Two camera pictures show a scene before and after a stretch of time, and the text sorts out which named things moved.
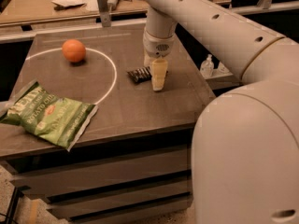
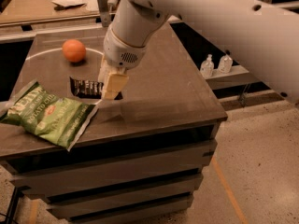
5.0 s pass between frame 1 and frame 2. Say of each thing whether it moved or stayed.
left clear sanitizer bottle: stayed
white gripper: moved
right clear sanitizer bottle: stayed
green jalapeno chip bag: stayed
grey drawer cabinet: stayed
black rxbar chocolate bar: moved
